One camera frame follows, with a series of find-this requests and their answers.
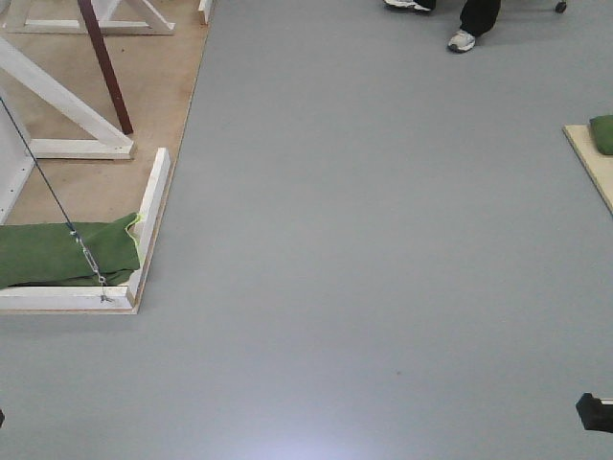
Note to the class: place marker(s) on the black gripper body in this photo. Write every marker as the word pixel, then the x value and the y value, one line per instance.
pixel 595 413

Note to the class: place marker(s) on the brown wooden door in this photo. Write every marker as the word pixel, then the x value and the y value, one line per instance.
pixel 95 34

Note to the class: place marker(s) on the green sandbag on right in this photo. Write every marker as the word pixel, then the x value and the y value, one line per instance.
pixel 602 132

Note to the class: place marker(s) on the green sandbag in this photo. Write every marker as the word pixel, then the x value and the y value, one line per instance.
pixel 47 254
pixel 602 132

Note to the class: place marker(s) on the seated person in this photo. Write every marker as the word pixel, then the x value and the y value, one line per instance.
pixel 477 18

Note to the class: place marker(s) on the white edge batten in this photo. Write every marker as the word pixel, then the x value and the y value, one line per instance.
pixel 122 299

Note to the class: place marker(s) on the white wooden support frame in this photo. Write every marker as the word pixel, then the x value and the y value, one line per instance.
pixel 64 18

